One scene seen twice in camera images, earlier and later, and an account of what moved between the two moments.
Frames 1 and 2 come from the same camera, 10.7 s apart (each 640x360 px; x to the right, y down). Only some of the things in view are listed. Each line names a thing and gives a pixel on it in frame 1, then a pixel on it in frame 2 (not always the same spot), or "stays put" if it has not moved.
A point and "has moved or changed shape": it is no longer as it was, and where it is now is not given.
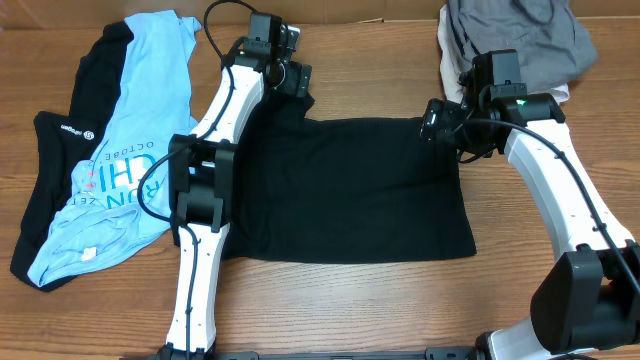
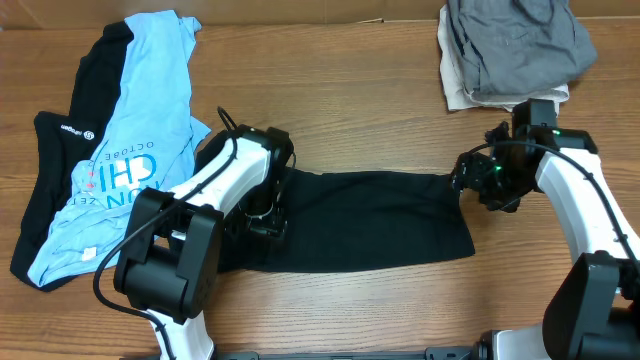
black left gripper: (297, 81) to (275, 226)
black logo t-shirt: (63, 142) stays put
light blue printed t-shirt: (103, 218) stays put
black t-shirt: (343, 190) has moved or changed shape
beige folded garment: (453, 62) stays put
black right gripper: (436, 126) to (469, 175)
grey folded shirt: (554, 45) stays put
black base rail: (458, 353) stays put
